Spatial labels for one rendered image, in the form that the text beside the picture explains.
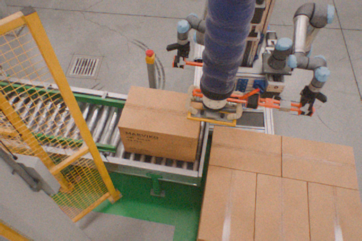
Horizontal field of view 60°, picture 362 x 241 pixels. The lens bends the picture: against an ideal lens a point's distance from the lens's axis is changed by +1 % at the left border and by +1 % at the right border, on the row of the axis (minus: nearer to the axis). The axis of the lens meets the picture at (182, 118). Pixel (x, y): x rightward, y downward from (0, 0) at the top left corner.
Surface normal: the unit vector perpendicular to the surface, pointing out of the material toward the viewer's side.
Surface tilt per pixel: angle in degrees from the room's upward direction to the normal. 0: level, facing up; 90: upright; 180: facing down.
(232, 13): 82
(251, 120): 0
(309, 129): 0
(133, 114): 0
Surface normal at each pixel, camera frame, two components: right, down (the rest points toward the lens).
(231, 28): -0.08, 0.94
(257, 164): 0.01, -0.56
